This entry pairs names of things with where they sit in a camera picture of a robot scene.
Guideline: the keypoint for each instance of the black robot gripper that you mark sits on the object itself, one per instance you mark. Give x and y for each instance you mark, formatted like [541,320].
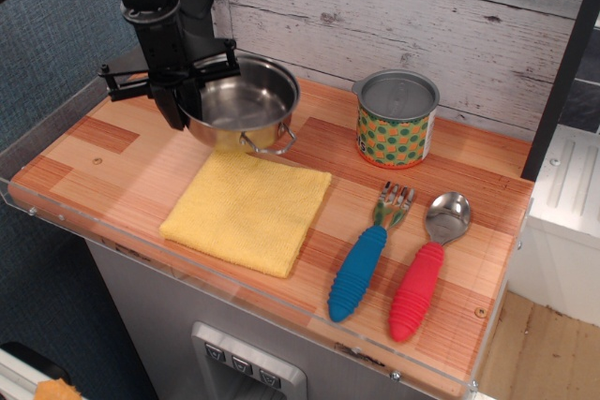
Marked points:
[171,57]

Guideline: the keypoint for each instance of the stainless steel pot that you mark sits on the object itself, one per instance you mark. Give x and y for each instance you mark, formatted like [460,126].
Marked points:
[249,113]

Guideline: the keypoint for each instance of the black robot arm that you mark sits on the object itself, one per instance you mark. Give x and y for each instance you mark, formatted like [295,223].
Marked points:
[198,20]

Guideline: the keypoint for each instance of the yellow dish towel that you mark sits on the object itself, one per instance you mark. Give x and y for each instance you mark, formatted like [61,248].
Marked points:
[248,211]

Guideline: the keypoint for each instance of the patterned tin can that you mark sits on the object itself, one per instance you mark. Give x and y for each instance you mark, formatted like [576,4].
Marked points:
[395,118]

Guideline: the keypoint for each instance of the grey toy fridge cabinet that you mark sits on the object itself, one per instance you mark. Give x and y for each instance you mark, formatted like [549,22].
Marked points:
[160,296]

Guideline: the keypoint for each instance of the silver dispenser button panel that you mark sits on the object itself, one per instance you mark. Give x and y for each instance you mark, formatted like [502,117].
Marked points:
[234,369]

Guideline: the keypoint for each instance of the orange sponge object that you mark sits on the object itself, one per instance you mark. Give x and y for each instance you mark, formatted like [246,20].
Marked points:
[56,389]

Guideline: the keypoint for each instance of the white toy sink unit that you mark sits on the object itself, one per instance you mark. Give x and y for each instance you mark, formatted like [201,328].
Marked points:
[556,262]

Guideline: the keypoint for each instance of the blue handled fork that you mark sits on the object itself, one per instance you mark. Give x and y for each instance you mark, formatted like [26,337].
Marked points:
[353,277]

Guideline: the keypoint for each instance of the red handled spoon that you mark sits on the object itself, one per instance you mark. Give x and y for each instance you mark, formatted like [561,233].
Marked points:
[447,219]

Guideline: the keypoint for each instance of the clear acrylic guard rail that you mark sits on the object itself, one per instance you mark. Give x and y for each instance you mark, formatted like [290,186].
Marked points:
[112,175]

